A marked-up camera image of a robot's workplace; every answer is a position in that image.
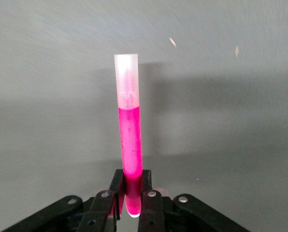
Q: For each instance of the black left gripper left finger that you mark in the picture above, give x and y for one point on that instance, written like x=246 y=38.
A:
x=95 y=212

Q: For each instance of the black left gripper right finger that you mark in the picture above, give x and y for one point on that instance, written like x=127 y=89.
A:
x=153 y=212

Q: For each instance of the pink marker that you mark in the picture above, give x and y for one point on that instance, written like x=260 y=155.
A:
x=130 y=135

